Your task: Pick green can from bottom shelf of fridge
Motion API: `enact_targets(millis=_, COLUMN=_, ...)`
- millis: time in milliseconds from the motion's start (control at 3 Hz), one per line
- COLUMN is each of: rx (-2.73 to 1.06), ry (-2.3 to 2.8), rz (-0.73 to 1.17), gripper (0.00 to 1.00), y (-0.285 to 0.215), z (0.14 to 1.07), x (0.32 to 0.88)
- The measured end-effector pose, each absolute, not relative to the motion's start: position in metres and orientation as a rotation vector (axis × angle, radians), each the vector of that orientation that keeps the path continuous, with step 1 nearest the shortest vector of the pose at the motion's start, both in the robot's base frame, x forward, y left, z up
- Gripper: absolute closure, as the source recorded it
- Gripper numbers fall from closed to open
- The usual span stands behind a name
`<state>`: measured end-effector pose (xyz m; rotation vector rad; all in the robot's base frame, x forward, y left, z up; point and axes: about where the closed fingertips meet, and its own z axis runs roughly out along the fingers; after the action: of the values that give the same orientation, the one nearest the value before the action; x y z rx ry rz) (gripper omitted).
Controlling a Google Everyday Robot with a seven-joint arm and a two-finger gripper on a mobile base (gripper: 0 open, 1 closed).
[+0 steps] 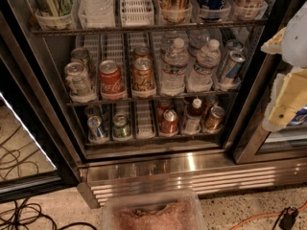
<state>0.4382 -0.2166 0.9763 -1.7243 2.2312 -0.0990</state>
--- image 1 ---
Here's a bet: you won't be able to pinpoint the top wire shelf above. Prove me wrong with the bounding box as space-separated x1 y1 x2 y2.
32 19 267 37

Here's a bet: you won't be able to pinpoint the water bottle rear right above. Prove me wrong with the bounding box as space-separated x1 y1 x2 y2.
188 29 210 57

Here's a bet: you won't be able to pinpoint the closed right fridge door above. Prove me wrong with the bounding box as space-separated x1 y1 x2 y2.
232 0 306 164

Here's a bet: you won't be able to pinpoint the clear bottle top shelf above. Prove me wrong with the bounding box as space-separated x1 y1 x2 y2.
79 0 114 28

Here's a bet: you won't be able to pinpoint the slim silver can behind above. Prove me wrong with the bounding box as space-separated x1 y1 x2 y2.
218 39 244 71

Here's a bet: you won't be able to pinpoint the silver can middle shelf front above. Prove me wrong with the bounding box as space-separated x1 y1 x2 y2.
64 62 91 96

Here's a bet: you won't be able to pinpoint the open glass fridge door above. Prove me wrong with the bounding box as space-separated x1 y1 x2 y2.
0 60 70 204

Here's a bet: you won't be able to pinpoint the copper can bottom behind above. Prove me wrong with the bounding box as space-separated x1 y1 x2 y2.
201 95 219 122

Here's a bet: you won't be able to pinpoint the blue Pepsi can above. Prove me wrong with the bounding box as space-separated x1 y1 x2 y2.
289 107 307 126

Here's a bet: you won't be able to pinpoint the orange can behind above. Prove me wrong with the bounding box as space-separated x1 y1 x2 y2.
132 45 152 60

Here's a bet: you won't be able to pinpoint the brown bottle white cap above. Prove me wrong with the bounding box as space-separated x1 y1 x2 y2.
182 98 202 134

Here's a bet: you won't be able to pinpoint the clear water bottle left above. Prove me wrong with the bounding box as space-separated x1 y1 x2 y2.
161 38 189 96

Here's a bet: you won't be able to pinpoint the slim silver blue can front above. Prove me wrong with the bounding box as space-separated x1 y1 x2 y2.
219 50 246 84

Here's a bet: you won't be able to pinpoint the clear plastic bin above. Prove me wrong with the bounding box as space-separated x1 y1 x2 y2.
102 189 206 230

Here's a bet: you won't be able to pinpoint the water bottle rear left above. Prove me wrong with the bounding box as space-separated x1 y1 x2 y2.
160 31 178 56

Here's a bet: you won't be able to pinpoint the red can bottom behind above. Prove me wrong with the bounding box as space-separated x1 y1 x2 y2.
156 99 173 122

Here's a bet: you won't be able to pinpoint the clear water bottle right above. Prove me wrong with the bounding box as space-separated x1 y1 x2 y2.
186 39 221 92

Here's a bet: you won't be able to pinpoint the wire shelf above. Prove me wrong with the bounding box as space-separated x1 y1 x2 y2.
32 19 267 37
66 90 239 107

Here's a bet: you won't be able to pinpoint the red Coca-Cola can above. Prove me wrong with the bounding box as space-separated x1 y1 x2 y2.
99 60 124 94

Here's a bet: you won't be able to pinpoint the green soda can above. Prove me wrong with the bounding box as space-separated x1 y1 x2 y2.
112 114 131 138

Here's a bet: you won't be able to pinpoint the silver can shelf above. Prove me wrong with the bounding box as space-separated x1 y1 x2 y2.
71 47 93 75
64 62 91 96

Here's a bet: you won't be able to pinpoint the black plug box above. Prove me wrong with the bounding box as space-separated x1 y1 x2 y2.
279 207 298 230

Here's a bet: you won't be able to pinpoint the silver can middle shelf behind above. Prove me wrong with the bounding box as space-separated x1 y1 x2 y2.
71 47 93 75

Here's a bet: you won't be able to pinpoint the black floor cables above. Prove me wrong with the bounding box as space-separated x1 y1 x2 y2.
0 197 98 230

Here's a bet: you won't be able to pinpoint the stainless fridge base grille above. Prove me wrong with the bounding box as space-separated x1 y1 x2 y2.
77 151 307 208

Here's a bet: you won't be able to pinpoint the middle wire shelf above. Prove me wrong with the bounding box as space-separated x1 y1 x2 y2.
66 90 239 107

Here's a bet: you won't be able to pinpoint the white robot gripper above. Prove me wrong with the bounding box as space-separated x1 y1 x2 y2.
261 1 307 132

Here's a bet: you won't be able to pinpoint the blue can behind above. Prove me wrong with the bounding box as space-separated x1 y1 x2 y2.
83 104 108 121

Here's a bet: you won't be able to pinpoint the clear water bottle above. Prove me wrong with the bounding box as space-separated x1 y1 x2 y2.
186 39 221 92
161 38 189 96

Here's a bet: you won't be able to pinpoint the orange extension cable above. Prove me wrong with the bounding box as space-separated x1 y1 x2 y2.
229 201 307 230

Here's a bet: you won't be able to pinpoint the copper can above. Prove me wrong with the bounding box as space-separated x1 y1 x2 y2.
204 106 225 131
201 95 219 122

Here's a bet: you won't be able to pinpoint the copper can bottom front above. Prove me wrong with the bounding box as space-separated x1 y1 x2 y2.
204 106 225 131

